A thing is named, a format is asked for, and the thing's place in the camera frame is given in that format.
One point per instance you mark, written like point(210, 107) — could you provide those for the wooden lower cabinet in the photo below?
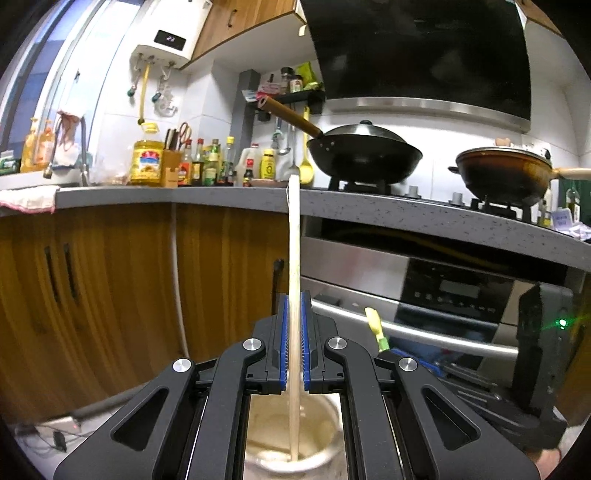
point(115, 295)

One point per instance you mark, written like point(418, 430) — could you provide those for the white water heater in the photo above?
point(161, 48)

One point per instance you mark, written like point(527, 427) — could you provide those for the metal ladle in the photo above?
point(282, 150)

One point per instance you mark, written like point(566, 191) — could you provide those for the metal faucet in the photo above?
point(84, 152)

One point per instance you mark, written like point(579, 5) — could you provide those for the green-label sauce bottle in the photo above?
point(212, 166)

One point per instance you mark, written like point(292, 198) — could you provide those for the yellow green plastic utensil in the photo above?
point(375, 327)

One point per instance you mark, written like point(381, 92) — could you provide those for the yellow squeeze bottle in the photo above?
point(267, 167)

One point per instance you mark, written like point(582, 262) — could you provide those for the brown frying pan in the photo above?
point(503, 177)

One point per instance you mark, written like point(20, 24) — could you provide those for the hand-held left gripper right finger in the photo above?
point(305, 341)

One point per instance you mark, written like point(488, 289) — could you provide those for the white cloth with pink edge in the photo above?
point(27, 197)

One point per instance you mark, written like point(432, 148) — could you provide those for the dark sauce bottle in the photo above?
point(198, 166)

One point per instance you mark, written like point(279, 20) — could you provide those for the yellow green snack bag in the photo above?
point(310, 76)

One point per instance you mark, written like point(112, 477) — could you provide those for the wooden upper cabinet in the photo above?
point(240, 23)

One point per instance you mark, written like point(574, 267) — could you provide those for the small dark soy bottle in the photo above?
point(248, 175)

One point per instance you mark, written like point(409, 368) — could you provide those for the yellow dish soap bottle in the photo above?
point(33, 150)

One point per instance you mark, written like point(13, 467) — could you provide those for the wooden cabinet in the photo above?
point(240, 23)
point(115, 295)

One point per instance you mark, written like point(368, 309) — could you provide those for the wooden chopstick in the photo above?
point(294, 258)

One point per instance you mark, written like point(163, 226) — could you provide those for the red-label sauce bottle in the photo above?
point(185, 168)

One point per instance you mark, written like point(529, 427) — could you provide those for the black spice rack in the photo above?
point(244, 97)

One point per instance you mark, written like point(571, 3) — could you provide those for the white ceramic shoe-shaped holder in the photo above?
point(318, 424)

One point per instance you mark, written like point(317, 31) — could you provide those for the tall dark glass bottle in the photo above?
point(228, 161)

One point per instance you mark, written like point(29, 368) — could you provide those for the black range hood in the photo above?
point(415, 50)

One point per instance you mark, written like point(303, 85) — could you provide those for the window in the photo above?
point(41, 69)

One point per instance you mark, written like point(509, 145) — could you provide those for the gas stove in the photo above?
point(501, 207)

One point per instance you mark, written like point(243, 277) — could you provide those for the green olive oil bottle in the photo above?
point(573, 203)

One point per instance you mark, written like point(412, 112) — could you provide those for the white plastic jug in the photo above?
point(244, 154)

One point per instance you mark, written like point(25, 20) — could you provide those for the black-lid spice jar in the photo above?
point(286, 79)

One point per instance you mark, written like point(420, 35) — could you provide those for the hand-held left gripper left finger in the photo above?
point(282, 341)

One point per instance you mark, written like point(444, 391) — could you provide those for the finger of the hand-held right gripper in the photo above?
point(437, 368)

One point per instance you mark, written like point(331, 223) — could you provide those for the white pipe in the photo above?
point(179, 286)

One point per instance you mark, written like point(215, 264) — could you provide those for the stainless steel oven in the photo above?
point(443, 286)

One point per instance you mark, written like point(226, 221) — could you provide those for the yellow cooking oil bottle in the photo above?
point(147, 161)

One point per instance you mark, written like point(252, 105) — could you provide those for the wooden knife block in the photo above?
point(170, 168)

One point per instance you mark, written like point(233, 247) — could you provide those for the yellow spatula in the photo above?
point(306, 171)

